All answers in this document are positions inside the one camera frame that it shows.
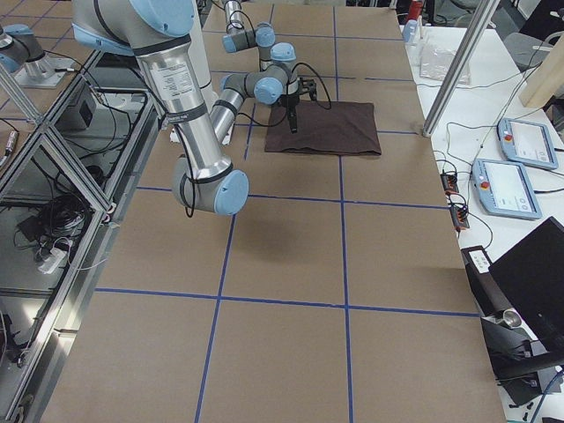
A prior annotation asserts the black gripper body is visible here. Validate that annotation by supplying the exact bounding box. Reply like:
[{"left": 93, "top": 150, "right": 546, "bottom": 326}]
[{"left": 279, "top": 77, "right": 317, "bottom": 134}]

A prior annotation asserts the near blue teach pendant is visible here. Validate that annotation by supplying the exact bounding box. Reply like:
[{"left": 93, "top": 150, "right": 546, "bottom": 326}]
[{"left": 471, "top": 159, "right": 542, "bottom": 220}]

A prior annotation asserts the aluminium vertical post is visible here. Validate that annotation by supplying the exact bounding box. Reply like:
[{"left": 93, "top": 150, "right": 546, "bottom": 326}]
[{"left": 422, "top": 0, "right": 500, "bottom": 137}]

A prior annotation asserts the black laptop computer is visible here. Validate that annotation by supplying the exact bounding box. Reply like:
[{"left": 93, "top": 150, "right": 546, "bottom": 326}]
[{"left": 490, "top": 217, "right": 563, "bottom": 351}]

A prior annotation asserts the black labelled box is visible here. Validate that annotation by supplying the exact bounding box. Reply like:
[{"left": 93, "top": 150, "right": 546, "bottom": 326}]
[{"left": 461, "top": 246, "right": 513, "bottom": 317}]

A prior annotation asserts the far blue teach pendant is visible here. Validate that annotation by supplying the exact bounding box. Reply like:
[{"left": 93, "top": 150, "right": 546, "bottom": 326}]
[{"left": 497, "top": 118, "right": 559, "bottom": 170}]

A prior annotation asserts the red cylinder bottle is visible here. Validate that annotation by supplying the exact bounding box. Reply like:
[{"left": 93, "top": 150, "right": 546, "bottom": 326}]
[{"left": 406, "top": 0, "right": 424, "bottom": 21}]

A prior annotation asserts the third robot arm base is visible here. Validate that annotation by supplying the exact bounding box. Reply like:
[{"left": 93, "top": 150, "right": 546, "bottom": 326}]
[{"left": 1, "top": 24, "right": 75, "bottom": 89}]

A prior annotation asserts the white power strip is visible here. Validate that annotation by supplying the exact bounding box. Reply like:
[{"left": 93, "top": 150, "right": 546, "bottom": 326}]
[{"left": 38, "top": 247, "right": 67, "bottom": 274}]

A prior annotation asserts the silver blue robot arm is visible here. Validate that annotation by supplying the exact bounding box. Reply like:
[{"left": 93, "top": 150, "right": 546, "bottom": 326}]
[
  {"left": 72, "top": 1, "right": 316, "bottom": 215},
  {"left": 221, "top": 0, "right": 276, "bottom": 71}
]

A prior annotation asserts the blue teach pendant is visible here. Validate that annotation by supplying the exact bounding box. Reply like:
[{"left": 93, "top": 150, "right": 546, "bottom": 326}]
[
  {"left": 497, "top": 118, "right": 559, "bottom": 170},
  {"left": 471, "top": 159, "right": 542, "bottom": 220}
]

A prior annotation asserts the dark brown t-shirt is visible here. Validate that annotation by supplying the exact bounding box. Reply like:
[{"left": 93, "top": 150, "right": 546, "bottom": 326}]
[{"left": 264, "top": 100, "right": 382, "bottom": 156}]

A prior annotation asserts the clear plastic bag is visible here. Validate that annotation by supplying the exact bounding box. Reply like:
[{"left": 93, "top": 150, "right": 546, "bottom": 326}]
[{"left": 419, "top": 44, "right": 456, "bottom": 81}]

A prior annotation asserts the orange black connector module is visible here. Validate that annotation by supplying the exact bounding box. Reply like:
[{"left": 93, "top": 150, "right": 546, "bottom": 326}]
[{"left": 440, "top": 172, "right": 459, "bottom": 195}]

